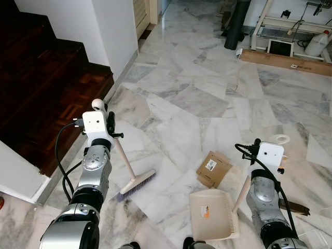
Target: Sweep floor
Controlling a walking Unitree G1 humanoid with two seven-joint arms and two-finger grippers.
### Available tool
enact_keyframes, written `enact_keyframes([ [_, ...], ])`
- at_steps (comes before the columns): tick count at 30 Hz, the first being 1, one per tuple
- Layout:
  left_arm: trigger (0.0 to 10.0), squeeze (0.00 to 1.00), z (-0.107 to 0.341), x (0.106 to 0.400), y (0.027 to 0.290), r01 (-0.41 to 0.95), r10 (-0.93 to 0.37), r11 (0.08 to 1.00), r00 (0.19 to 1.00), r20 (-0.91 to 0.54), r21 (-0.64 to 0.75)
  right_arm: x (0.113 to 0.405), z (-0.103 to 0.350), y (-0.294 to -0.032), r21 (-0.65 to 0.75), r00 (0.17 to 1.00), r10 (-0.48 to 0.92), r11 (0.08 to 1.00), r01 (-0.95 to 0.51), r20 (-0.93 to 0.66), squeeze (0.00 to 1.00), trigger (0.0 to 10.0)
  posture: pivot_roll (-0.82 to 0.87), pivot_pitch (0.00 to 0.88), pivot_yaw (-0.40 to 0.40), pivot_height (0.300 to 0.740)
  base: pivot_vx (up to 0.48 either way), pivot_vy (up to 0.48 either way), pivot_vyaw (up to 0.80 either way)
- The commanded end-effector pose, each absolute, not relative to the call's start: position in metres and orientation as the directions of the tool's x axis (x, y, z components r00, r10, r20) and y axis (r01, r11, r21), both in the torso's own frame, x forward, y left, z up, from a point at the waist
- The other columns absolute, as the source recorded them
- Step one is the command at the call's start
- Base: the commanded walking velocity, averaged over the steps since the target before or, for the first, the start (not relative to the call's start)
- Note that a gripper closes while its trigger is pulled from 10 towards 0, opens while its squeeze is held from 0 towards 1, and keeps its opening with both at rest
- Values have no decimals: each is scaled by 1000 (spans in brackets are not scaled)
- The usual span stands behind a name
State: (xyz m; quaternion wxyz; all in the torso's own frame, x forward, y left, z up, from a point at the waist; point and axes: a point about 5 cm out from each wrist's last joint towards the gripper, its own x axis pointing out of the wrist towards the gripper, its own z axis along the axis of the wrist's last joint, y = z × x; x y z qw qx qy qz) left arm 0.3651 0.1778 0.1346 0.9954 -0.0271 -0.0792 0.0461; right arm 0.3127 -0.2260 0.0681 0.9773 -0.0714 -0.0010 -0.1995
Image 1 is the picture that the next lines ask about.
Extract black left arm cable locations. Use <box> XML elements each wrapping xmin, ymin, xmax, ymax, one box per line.
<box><xmin>54</xmin><ymin>121</ymin><xmax>87</xmax><ymax>204</ymax></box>

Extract beige plastic dustpan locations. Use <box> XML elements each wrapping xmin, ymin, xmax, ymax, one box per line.
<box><xmin>189</xmin><ymin>134</ymin><xmax>290</xmax><ymax>241</ymax></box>

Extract light wooden door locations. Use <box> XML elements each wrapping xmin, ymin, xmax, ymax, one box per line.
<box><xmin>132</xmin><ymin>0</ymin><xmax>159</xmax><ymax>38</ymax></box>

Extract black rolled mat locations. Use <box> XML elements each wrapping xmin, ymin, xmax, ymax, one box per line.
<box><xmin>224</xmin><ymin>0</ymin><xmax>251</xmax><ymax>50</ymax></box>

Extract brown wrapper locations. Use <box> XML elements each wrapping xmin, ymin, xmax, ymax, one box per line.
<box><xmin>280</xmin><ymin>199</ymin><xmax>311</xmax><ymax>216</ymax></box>

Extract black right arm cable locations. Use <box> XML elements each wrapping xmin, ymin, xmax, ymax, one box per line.
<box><xmin>234</xmin><ymin>143</ymin><xmax>299</xmax><ymax>239</ymax></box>

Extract white plastic jug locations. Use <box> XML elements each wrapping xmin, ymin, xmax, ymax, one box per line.
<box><xmin>304</xmin><ymin>30</ymin><xmax>332</xmax><ymax>57</ymax></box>

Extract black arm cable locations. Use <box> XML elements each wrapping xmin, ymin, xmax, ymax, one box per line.
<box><xmin>54</xmin><ymin>121</ymin><xmax>87</xmax><ymax>204</ymax></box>
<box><xmin>234</xmin><ymin>143</ymin><xmax>299</xmax><ymax>239</ymax></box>

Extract white metal rack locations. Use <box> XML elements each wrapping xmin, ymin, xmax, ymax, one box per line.
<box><xmin>251</xmin><ymin>0</ymin><xmax>332</xmax><ymax>53</ymax></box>

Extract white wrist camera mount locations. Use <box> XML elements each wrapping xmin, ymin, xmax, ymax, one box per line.
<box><xmin>82</xmin><ymin>110</ymin><xmax>113</xmax><ymax>143</ymax></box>
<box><xmin>257</xmin><ymin>141</ymin><xmax>287</xmax><ymax>175</ymax></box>

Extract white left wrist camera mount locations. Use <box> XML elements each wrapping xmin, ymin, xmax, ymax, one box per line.
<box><xmin>82</xmin><ymin>110</ymin><xmax>113</xmax><ymax>143</ymax></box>

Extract long brown cardboard box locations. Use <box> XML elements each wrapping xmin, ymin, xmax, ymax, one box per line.
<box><xmin>237</xmin><ymin>48</ymin><xmax>332</xmax><ymax>78</ymax></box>

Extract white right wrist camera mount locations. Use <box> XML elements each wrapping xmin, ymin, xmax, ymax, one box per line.
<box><xmin>257</xmin><ymin>141</ymin><xmax>287</xmax><ymax>175</ymax></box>

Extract dark wooden stairs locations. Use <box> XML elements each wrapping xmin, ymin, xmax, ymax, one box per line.
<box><xmin>0</xmin><ymin>0</ymin><xmax>115</xmax><ymax>178</ymax></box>

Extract robot right leg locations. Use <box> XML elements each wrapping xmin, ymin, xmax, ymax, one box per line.
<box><xmin>182</xmin><ymin>237</ymin><xmax>216</xmax><ymax>249</ymax></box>

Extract beige broom with purple bristles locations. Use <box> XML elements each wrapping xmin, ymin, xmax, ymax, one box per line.
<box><xmin>92</xmin><ymin>98</ymin><xmax>157</xmax><ymax>202</ymax></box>

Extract flattened brown cardboard piece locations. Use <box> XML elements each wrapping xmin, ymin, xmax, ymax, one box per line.
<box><xmin>196</xmin><ymin>150</ymin><xmax>233</xmax><ymax>189</ymax></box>

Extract robot leg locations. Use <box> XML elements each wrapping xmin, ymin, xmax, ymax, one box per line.
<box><xmin>119</xmin><ymin>241</ymin><xmax>141</xmax><ymax>249</ymax></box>
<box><xmin>182</xmin><ymin>237</ymin><xmax>216</xmax><ymax>249</ymax></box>

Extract white framed black screen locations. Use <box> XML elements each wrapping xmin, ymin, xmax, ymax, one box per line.
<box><xmin>267</xmin><ymin>38</ymin><xmax>295</xmax><ymax>57</ymax></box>

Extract robot left leg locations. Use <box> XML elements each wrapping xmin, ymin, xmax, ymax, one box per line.
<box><xmin>119</xmin><ymin>241</ymin><xmax>141</xmax><ymax>249</ymax></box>

